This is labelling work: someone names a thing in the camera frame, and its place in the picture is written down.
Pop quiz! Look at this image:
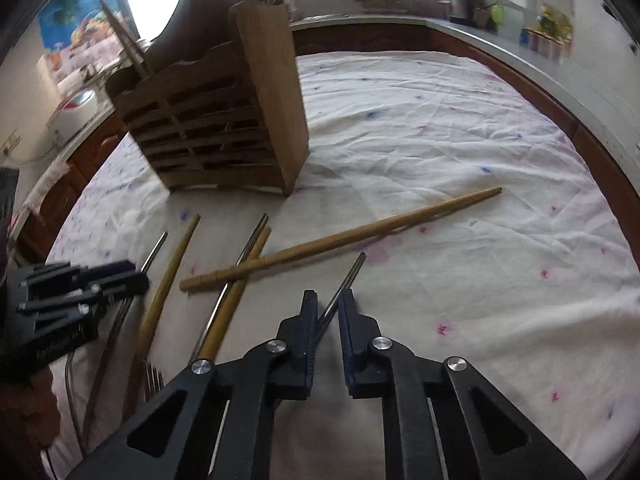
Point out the white lace cloth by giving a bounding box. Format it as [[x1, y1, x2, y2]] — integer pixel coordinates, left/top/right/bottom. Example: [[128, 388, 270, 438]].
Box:
[[22, 155, 73, 211]]

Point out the white floral tablecloth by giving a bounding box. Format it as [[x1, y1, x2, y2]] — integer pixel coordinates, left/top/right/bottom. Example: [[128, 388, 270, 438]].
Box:
[[42, 50, 628, 480]]

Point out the wooden utensil holder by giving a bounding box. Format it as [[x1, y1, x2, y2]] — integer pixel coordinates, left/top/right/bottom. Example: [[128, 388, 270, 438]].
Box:
[[104, 0, 311, 197]]

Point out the steel fork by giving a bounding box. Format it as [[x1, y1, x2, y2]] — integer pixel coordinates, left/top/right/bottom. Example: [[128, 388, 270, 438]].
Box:
[[142, 361, 166, 403]]

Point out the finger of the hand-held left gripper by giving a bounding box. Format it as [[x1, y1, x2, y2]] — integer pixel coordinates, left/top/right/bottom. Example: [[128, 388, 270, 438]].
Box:
[[75, 259, 151, 303], [60, 296, 108, 325]]

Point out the row of white spice jars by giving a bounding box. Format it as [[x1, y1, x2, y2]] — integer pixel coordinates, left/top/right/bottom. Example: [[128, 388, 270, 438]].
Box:
[[527, 32, 571, 61]]

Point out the group of seasoning bottles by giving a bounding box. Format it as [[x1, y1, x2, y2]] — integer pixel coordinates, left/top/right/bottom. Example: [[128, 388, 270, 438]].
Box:
[[535, 4, 573, 41]]

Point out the white and pink rice cooker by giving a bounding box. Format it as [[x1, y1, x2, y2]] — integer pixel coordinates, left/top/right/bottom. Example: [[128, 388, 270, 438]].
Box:
[[44, 87, 101, 136]]

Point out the tropical fruit wall poster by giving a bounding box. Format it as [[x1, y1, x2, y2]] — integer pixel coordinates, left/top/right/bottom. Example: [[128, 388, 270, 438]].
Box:
[[37, 0, 121, 56]]

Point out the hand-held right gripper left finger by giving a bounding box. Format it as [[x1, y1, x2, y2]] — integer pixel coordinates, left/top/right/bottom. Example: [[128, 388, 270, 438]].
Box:
[[65, 289, 319, 480]]

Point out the steel electric kettle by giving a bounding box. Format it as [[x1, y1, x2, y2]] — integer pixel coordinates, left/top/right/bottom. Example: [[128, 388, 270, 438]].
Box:
[[447, 0, 478, 23]]

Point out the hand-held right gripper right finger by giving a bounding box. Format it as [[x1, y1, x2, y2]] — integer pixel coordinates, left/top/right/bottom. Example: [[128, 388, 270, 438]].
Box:
[[337, 289, 588, 480]]

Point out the steel chopstick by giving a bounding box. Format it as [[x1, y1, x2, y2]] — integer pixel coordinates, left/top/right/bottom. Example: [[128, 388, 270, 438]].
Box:
[[192, 213, 269, 361], [315, 252, 367, 341], [80, 231, 169, 441]]

